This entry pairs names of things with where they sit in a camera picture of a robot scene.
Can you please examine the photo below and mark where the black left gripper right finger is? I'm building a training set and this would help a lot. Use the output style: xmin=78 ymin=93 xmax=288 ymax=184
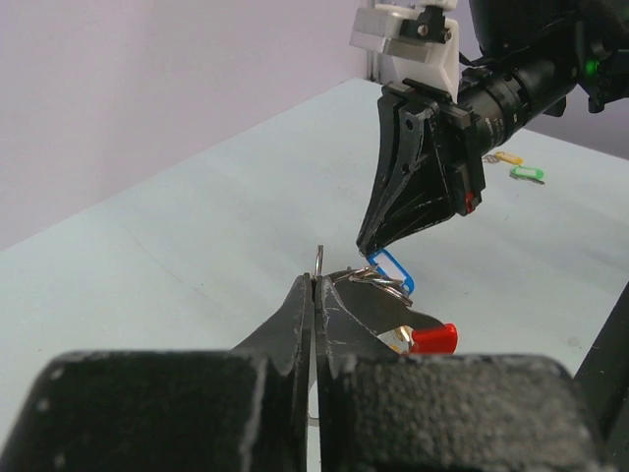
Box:
xmin=314 ymin=278 xmax=607 ymax=471

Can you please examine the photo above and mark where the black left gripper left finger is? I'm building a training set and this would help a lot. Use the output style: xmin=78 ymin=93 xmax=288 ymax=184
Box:
xmin=1 ymin=275 xmax=313 ymax=471

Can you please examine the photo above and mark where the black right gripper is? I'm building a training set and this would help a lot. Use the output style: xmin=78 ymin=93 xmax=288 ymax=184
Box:
xmin=357 ymin=80 xmax=485 ymax=254

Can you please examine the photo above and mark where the metal key organizer red handle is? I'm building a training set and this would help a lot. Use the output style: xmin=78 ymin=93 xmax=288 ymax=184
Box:
xmin=312 ymin=244 xmax=459 ymax=356

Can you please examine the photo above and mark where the blue key tag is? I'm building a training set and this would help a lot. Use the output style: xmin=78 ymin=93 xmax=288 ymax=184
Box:
xmin=367 ymin=249 xmax=415 ymax=296

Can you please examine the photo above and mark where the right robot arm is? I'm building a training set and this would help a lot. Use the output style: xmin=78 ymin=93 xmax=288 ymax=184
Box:
xmin=350 ymin=1 xmax=628 ymax=256

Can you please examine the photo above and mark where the green key tag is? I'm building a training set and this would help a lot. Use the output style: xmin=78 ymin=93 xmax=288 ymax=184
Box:
xmin=509 ymin=165 xmax=545 ymax=185

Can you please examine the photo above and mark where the aluminium frame post right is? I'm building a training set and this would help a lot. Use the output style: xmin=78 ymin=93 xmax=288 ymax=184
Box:
xmin=367 ymin=50 xmax=381 ymax=84

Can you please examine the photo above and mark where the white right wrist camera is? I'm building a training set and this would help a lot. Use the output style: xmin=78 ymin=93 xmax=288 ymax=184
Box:
xmin=350 ymin=1 xmax=460 ymax=99

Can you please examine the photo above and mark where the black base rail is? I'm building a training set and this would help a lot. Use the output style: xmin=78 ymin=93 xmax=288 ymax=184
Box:
xmin=574 ymin=286 xmax=628 ymax=441

